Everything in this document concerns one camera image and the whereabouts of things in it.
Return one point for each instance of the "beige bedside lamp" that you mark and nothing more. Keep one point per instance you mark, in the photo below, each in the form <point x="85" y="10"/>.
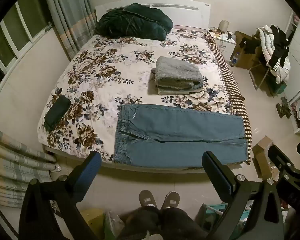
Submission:
<point x="223" y="26"/>

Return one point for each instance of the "right grey slipper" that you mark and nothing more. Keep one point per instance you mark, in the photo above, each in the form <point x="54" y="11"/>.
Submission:
<point x="172" y="199"/>

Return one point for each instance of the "white puffer jacket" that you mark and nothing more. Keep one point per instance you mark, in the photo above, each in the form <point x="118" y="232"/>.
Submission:
<point x="267" y="46"/>

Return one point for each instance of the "white nightstand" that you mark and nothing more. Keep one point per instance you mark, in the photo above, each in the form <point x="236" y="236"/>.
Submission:
<point x="224" y="43"/>

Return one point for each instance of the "small open cardboard box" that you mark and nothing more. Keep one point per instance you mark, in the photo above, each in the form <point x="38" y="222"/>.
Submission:
<point x="265" y="168"/>

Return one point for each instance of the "brown checkered bed sheet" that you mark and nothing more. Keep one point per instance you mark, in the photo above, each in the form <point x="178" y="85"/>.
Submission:
<point x="237" y="101"/>

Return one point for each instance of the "plastic water bottle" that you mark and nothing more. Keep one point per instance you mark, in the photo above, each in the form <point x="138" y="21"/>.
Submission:
<point x="234" y="59"/>

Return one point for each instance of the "white shelf unit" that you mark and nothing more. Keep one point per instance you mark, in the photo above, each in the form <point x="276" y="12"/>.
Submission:
<point x="292" y="91"/>

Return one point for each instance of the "white headboard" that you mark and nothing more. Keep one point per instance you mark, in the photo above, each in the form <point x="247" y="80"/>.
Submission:
<point x="187" y="13"/>

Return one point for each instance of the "blue denim jeans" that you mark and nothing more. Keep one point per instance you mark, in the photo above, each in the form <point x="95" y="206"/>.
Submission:
<point x="158" y="136"/>

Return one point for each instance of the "dark slippers on floor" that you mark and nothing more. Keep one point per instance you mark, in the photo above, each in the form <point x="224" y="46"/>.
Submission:
<point x="283" y="108"/>

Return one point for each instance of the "black garment on chair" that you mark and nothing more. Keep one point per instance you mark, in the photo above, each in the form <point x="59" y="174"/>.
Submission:
<point x="281" y="48"/>

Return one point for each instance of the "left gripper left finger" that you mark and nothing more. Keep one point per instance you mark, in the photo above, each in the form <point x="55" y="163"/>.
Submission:
<point x="37" y="217"/>

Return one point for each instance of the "cardboard box by nightstand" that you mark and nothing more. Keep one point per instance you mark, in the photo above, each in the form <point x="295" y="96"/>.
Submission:
<point x="249" y="48"/>

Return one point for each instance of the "dark green comforter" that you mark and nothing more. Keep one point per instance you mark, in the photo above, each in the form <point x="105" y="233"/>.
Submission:
<point x="135" y="20"/>

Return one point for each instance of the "yellow box on floor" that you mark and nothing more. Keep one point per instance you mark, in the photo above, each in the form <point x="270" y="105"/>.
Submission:
<point x="95" y="219"/>

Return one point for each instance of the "left grey slipper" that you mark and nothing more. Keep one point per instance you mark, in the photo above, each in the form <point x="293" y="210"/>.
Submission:
<point x="146" y="198"/>

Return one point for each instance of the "grey fluffy folded garment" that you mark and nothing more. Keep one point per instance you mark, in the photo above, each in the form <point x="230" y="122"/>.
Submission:
<point x="177" y="74"/>

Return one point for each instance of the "floral bed blanket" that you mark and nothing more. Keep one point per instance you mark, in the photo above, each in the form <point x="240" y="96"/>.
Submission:
<point x="107" y="73"/>

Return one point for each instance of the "grey striped curtain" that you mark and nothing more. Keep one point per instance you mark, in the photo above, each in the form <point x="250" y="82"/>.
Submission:
<point x="75" y="22"/>

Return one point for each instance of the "folded clothes under grey garment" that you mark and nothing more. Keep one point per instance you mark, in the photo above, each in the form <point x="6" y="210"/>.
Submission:
<point x="165" y="89"/>

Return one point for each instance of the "window with white frame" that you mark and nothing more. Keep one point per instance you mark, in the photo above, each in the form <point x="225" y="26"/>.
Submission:
<point x="23" y="25"/>

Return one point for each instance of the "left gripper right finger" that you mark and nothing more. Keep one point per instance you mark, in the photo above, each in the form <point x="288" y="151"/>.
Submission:
<point x="265" y="219"/>

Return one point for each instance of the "chair with piled clothes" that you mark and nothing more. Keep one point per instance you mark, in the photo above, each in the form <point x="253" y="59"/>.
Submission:
<point x="263" y="79"/>

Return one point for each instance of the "black folded garment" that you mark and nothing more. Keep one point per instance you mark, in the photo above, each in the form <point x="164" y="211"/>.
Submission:
<point x="56" y="112"/>

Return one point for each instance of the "grey slipper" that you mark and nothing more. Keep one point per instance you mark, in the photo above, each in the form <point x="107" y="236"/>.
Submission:
<point x="172" y="199"/>
<point x="146" y="198"/>

